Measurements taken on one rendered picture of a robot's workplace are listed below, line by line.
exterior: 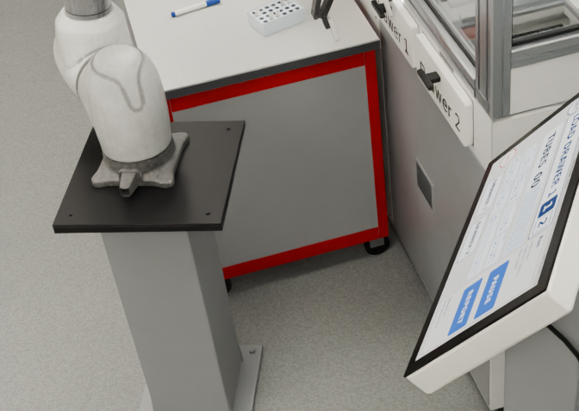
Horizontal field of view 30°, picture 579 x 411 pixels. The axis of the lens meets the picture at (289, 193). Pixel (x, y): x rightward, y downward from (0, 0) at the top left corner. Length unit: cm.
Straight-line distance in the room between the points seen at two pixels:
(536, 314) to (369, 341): 155
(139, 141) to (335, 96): 69
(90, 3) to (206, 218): 52
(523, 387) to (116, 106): 98
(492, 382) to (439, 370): 107
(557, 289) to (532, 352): 37
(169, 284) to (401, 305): 81
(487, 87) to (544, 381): 59
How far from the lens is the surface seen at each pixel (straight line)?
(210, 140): 241
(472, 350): 153
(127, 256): 245
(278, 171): 287
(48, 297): 330
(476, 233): 177
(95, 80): 223
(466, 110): 219
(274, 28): 278
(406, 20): 246
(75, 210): 230
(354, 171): 294
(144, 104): 223
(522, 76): 208
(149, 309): 257
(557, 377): 181
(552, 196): 161
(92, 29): 235
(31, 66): 437
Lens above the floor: 220
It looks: 40 degrees down
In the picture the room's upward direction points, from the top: 8 degrees counter-clockwise
